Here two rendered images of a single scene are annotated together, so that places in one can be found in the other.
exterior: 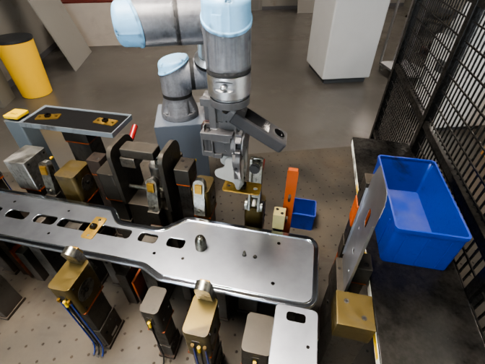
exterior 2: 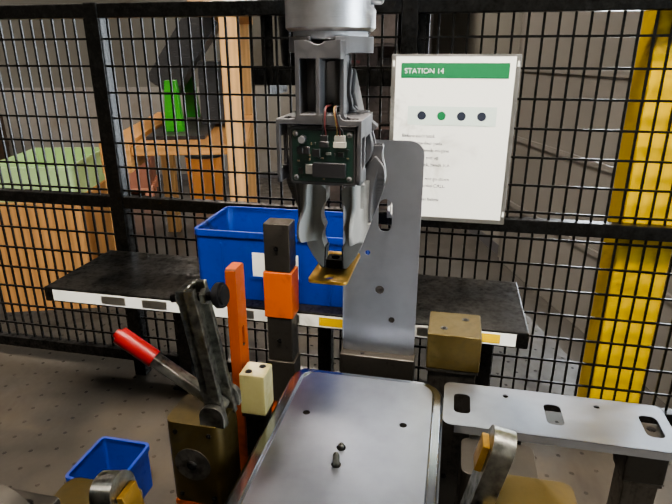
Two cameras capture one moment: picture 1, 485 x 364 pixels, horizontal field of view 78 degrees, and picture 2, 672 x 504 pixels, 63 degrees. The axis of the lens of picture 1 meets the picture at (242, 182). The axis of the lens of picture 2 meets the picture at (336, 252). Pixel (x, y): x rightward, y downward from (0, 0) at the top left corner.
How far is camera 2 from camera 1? 0.75 m
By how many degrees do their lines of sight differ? 77
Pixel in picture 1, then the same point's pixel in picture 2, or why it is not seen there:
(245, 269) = (376, 463)
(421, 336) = (463, 304)
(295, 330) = (484, 405)
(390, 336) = not seen: hidden behind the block
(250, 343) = (521, 470)
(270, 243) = (304, 423)
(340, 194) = (75, 422)
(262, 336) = not seen: hidden behind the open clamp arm
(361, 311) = (456, 320)
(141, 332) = not seen: outside the picture
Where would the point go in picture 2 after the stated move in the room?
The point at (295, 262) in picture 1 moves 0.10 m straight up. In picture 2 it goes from (353, 395) to (354, 332)
